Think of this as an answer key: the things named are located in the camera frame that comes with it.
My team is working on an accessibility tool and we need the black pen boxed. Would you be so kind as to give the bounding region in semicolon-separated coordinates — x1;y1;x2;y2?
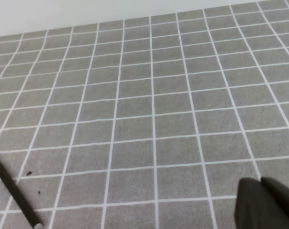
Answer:
0;162;44;229

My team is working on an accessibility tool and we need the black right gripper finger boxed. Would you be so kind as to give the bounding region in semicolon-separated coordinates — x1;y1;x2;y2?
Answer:
234;177;289;229

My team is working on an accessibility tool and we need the grey grid tablecloth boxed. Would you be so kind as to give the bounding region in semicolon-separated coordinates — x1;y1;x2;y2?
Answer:
0;0;289;229

